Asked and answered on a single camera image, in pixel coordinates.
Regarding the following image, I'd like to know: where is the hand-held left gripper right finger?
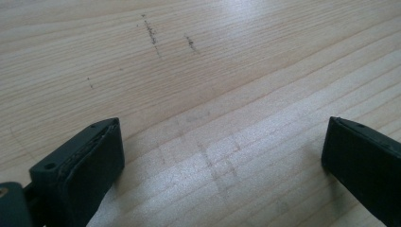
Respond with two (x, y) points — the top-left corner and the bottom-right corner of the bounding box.
(321, 115), (401, 227)

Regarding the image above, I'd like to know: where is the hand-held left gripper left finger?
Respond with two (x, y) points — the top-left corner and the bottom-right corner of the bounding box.
(24, 117), (126, 227)

